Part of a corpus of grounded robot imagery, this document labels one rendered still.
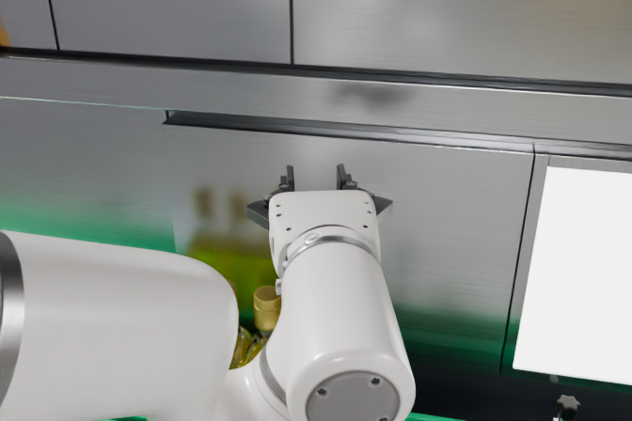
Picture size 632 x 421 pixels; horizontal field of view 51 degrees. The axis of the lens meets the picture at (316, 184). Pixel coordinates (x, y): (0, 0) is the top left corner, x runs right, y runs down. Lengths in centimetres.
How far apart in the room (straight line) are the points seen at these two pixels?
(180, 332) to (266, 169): 54
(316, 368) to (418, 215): 46
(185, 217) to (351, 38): 34
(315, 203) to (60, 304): 35
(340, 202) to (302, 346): 21
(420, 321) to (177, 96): 45
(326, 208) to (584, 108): 34
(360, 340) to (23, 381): 21
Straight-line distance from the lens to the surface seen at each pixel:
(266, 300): 79
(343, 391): 43
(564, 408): 93
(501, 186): 83
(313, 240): 52
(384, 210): 64
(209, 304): 35
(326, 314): 45
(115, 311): 32
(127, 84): 89
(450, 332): 95
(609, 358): 99
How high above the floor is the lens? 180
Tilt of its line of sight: 27 degrees down
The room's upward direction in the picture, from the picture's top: straight up
